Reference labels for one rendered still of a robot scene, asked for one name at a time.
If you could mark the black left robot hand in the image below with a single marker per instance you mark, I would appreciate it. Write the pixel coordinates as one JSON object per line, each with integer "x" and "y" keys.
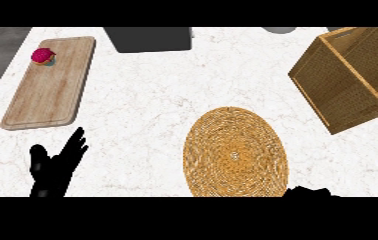
{"x": 54, "y": 170}

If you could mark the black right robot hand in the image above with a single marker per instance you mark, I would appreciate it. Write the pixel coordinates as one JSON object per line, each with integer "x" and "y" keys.
{"x": 307, "y": 192}

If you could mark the round woven straw placemat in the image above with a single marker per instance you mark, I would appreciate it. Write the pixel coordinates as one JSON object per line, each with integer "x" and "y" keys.
{"x": 234, "y": 152}

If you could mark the brown wicker basket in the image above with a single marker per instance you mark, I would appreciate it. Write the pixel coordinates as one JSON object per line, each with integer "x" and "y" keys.
{"x": 339, "y": 84}

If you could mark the pale wooden cutting board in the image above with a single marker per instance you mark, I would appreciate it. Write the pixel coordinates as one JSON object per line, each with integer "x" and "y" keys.
{"x": 48, "y": 84}

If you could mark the pink frosted cupcake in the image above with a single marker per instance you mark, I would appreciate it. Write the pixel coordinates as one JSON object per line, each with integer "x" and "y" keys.
{"x": 42, "y": 55}

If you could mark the dark grey box appliance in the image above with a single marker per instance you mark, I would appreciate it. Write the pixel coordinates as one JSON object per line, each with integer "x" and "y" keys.
{"x": 149, "y": 39}

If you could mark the grey round object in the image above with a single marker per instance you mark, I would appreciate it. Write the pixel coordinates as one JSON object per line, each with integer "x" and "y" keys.
{"x": 279, "y": 30}

